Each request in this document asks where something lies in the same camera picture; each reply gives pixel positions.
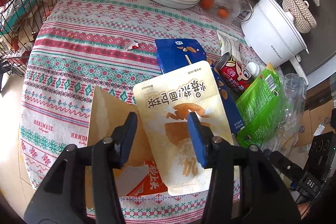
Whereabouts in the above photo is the brown paper bag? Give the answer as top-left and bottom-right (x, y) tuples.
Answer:
(88, 86), (167, 205)

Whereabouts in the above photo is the red milk drink can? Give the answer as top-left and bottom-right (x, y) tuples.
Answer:
(216, 52), (254, 94)

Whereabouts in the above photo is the cream bread snack bag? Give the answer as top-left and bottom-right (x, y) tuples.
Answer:
(133, 60), (234, 196)

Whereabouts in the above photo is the blue almond carton box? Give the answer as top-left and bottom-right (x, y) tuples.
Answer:
(155, 39), (245, 134)

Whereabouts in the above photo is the cardboard box lower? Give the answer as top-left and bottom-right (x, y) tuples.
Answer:
(294, 100), (335, 147)

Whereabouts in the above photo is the clear plastic bottle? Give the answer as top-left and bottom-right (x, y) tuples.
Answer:
(261, 73), (306, 157)

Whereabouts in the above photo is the small white bottle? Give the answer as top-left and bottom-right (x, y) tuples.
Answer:
(246, 62), (265, 79)

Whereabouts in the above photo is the white printed sachet wrapper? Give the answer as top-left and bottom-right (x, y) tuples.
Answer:
(217, 30), (242, 62)

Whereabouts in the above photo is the white electric cooking pot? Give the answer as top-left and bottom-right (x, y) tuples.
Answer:
(241, 0), (309, 84)

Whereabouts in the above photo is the small red white wrapper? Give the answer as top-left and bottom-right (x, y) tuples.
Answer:
(124, 41), (139, 51)

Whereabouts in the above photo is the patterned tablecloth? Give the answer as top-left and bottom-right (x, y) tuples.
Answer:
(19, 0), (284, 224)

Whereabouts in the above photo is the small orange in jar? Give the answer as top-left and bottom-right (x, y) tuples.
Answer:
(218, 8), (230, 19)
(199, 0), (215, 10)

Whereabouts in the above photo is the glass jar with lid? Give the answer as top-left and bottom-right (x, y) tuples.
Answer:
(205, 0), (253, 24)

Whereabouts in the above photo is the woven rope basket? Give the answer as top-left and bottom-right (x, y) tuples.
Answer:
(282, 0), (317, 34)

